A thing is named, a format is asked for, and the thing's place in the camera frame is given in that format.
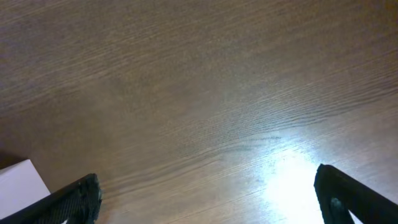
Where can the white cardboard box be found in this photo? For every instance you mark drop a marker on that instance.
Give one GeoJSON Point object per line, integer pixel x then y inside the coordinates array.
{"type": "Point", "coordinates": [20, 186]}

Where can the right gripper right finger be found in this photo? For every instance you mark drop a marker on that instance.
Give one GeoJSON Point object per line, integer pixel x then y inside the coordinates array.
{"type": "Point", "coordinates": [341, 196]}

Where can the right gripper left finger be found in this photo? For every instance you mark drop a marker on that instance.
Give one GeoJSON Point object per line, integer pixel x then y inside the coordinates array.
{"type": "Point", "coordinates": [78, 202]}

